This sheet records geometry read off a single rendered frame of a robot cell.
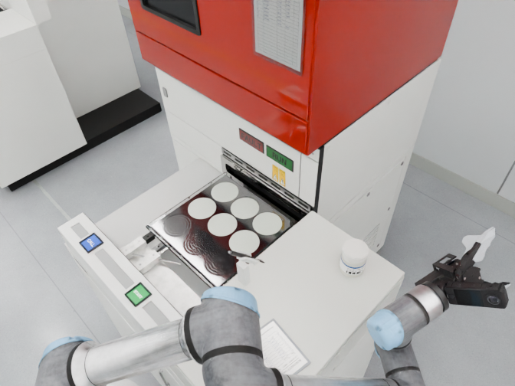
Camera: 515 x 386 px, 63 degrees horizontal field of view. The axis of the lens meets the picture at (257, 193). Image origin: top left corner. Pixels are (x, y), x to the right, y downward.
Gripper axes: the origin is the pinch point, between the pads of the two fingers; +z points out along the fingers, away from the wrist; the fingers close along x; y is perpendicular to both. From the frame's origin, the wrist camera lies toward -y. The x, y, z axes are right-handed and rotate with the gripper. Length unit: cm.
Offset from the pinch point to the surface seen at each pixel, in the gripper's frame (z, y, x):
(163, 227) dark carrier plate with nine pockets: -63, 74, -24
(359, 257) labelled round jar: -21.8, 25.7, -3.8
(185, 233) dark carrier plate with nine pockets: -58, 70, -20
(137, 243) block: -73, 71, -24
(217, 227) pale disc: -47, 67, -17
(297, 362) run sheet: -50, 19, 8
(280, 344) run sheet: -51, 24, 5
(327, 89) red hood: -12, 29, -47
